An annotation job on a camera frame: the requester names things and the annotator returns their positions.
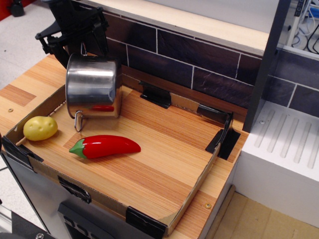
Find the stainless steel pot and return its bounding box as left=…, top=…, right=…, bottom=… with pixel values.
left=65, top=43, right=122, bottom=132

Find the cardboard fence with black tape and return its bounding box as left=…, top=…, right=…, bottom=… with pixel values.
left=1, top=66, right=241, bottom=237

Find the yellow toy potato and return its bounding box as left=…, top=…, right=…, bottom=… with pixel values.
left=23, top=116, right=58, bottom=141

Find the white dish drainer sink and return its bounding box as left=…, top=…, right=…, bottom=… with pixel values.
left=233, top=102, right=319, bottom=227

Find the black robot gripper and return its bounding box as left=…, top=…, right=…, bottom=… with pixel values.
left=35, top=0, right=109, bottom=69

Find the dark grey vertical post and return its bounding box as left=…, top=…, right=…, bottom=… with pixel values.
left=243, top=0, right=291, bottom=132

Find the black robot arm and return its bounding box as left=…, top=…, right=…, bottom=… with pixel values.
left=35, top=0, right=109, bottom=68

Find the red toy chili pepper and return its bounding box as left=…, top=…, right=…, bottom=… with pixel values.
left=69, top=135, right=141, bottom=159

